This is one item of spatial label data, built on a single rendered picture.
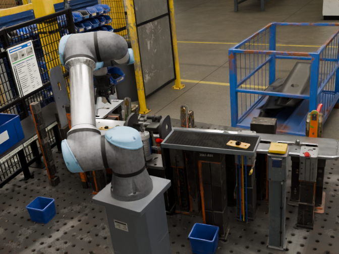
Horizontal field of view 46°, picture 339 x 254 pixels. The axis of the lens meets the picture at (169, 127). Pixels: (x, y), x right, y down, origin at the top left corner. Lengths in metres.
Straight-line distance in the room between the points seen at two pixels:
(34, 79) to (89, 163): 1.30
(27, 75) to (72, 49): 1.03
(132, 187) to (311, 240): 0.83
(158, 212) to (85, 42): 0.67
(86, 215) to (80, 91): 0.81
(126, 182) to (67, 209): 0.83
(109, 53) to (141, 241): 0.69
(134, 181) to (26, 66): 1.34
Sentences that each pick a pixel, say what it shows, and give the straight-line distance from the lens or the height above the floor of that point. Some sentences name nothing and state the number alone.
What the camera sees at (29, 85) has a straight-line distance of 2.53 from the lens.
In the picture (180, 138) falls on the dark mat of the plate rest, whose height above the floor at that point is 1.16.
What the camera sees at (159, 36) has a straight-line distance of 5.24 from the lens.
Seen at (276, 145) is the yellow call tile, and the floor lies 1.16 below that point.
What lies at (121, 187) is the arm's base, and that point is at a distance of 1.38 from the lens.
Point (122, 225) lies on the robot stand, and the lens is 1.44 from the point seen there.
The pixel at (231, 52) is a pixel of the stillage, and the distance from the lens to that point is 3.75.
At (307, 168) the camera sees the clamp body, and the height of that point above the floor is 1.00.
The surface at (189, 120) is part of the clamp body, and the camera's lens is 2.14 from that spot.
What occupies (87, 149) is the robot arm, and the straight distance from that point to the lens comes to 1.33.
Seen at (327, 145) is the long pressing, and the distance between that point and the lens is 1.90.
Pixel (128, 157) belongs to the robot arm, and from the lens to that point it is 1.32.
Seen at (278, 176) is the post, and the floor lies 1.05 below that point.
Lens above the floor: 1.88
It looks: 25 degrees down
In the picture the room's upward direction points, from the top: 6 degrees counter-clockwise
